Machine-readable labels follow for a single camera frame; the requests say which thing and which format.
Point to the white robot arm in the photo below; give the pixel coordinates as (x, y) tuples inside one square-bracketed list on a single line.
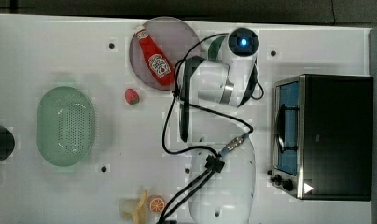
[(211, 87)]

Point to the pink round plate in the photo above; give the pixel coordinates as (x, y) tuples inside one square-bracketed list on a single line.
[(173, 36)]

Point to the black cylinder at left edge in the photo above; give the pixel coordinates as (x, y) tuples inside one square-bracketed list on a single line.
[(7, 143)]

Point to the red strawberry toy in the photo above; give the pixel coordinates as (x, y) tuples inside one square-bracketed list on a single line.
[(131, 97)]

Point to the green perforated colander basket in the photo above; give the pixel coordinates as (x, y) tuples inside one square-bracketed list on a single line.
[(65, 126)]

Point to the orange slice toy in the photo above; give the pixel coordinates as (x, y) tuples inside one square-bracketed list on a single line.
[(156, 203)]

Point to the silver toaster oven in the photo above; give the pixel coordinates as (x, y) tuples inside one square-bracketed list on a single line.
[(322, 137)]

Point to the yellow banana peel toy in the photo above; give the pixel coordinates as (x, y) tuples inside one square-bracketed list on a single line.
[(135, 209)]

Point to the red ketchup bottle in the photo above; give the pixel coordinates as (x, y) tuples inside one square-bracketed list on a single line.
[(157, 62)]

